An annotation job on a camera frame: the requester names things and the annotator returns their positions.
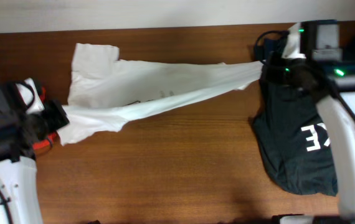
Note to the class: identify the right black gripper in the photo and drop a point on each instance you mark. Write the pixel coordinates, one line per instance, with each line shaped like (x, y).
(269, 75)

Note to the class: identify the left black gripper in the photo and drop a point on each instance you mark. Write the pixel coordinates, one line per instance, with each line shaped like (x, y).
(55, 112)

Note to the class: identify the white printed t-shirt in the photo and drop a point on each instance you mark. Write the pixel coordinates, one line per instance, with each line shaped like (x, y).
(107, 92)

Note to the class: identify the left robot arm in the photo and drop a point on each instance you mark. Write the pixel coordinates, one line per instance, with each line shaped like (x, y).
(28, 121)

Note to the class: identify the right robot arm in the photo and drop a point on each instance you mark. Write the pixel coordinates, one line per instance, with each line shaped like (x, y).
(312, 60)

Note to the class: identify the folded red t-shirt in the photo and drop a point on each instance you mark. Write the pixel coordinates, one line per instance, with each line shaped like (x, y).
(51, 137)

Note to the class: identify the dark lettered t-shirt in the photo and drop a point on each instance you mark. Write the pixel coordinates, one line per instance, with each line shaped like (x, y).
(294, 143)

